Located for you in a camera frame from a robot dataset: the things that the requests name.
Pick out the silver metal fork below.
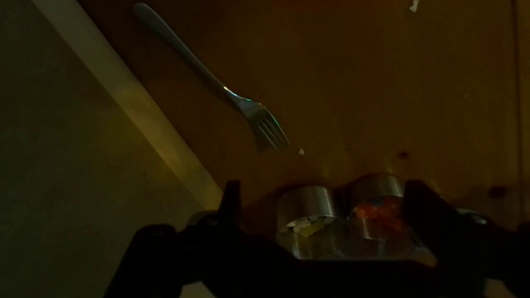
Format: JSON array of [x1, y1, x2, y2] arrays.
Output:
[[131, 2, 292, 154]]

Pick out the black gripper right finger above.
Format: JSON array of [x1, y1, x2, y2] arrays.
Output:
[[404, 179, 477, 238]]

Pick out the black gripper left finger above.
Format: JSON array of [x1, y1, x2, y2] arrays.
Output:
[[217, 179, 248, 235]]

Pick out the small silver metal tin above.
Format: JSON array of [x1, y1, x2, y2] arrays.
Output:
[[346, 172, 422, 258], [273, 184, 348, 261]]

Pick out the wooden dresser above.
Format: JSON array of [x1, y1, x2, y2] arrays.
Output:
[[76, 0, 530, 238]]

